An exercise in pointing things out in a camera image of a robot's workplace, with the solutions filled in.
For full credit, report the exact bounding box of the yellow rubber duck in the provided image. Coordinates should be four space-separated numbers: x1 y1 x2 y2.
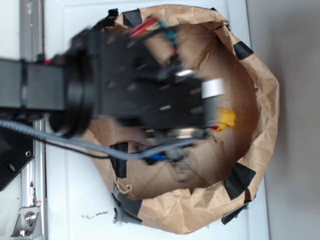
212 107 237 132

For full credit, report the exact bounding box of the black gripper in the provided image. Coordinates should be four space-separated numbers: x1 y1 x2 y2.
66 26 226 141

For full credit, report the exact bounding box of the grey cable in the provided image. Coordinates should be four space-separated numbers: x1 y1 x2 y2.
0 119 198 161

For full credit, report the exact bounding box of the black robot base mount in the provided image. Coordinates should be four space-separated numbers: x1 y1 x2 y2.
0 128 34 191

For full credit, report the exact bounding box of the brown paper bag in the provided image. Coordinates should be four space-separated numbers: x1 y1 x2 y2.
93 4 280 234

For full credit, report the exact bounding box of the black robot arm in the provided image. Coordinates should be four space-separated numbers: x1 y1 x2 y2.
0 29 225 138

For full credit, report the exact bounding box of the silver corner bracket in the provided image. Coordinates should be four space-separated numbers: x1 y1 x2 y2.
10 206 43 240

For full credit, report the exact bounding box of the aluminium frame rail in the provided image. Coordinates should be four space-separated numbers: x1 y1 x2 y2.
11 0 48 240

